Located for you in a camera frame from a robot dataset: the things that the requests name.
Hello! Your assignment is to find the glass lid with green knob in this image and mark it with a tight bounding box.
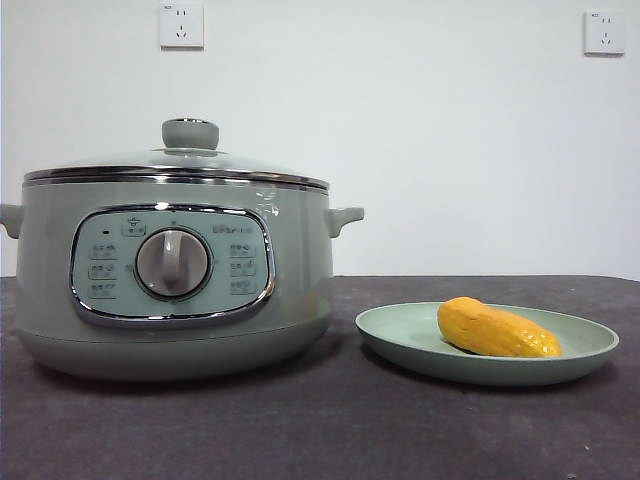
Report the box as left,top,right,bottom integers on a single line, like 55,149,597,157
23,118,331,195

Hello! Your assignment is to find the yellow corn cob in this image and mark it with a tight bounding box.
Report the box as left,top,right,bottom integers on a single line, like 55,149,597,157
437,296,564,359

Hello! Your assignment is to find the pale green electric steamer pot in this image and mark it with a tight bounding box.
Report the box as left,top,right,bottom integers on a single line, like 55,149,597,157
0,179,365,384

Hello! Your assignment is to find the pale green round plate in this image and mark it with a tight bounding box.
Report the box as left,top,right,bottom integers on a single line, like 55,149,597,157
355,302,620,387

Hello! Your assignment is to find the white wall socket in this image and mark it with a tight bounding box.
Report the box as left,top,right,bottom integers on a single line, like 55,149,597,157
159,3,205,50
583,10,627,57

